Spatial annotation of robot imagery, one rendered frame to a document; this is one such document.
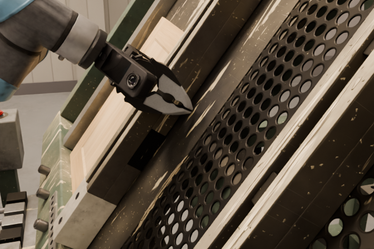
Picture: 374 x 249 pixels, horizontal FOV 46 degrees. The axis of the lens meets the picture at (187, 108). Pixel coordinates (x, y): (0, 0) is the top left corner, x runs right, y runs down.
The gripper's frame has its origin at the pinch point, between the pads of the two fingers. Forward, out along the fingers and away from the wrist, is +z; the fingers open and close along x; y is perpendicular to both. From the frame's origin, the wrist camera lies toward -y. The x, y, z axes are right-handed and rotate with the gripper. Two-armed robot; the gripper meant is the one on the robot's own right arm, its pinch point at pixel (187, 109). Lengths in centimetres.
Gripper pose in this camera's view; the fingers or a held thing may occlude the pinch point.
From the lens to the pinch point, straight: 79.0
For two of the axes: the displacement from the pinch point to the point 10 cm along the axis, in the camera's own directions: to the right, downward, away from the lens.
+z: 7.8, 4.7, 4.1
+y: -2.6, -3.5, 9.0
